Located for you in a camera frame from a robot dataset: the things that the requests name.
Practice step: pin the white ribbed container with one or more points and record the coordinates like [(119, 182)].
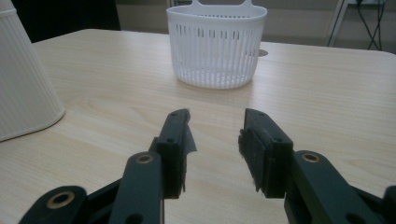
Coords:
[(21, 81)]

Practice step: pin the white slotted plastic basket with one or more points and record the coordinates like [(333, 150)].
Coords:
[(214, 56)]

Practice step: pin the white metal stand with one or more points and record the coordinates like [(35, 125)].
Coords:
[(336, 21)]

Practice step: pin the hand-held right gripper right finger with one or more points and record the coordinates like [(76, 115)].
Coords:
[(267, 155)]

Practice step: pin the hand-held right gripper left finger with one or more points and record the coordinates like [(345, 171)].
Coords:
[(174, 146)]

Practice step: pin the grey round table grommet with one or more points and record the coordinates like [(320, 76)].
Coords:
[(263, 53)]

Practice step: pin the large dark object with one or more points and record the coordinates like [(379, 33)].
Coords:
[(68, 15)]

